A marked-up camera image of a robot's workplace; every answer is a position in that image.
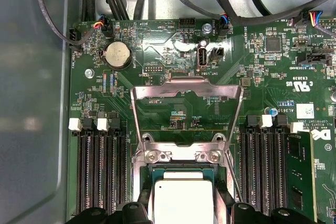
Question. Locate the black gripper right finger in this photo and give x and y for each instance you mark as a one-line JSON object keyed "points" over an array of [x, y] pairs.
{"points": [[244, 213]]}

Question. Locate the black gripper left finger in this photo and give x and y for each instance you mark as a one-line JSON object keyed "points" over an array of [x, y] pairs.
{"points": [[134, 213]]}

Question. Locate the metal locking lever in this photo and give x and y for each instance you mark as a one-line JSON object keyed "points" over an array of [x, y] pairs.
{"points": [[233, 174]]}

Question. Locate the silver CPU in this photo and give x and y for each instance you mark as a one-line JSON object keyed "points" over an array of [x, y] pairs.
{"points": [[183, 200]]}

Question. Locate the metal socket cover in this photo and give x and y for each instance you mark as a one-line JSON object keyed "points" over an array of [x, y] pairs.
{"points": [[152, 91]]}

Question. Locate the CPU socket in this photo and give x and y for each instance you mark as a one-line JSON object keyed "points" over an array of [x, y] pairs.
{"points": [[138, 182]]}

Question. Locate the black RAM slot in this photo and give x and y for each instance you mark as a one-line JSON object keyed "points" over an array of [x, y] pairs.
{"points": [[246, 171], [82, 171], [95, 171], [109, 171], [261, 171], [277, 171], [122, 171]]}

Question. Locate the green RAM stick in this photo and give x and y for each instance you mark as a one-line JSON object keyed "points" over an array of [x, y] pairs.
{"points": [[299, 171]]}

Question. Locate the green motherboard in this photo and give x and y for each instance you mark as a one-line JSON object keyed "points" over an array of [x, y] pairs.
{"points": [[262, 77]]}

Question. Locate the silver motherboard screw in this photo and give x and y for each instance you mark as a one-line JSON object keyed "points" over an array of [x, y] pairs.
{"points": [[207, 28], [89, 73]]}

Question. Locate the silver coin cell battery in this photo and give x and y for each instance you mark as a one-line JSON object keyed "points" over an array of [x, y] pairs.
{"points": [[118, 54]]}

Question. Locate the silver internal USB port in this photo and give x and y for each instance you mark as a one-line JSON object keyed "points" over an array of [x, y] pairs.
{"points": [[202, 57]]}

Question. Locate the black PC case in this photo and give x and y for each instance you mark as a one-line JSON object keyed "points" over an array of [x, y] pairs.
{"points": [[29, 77]]}

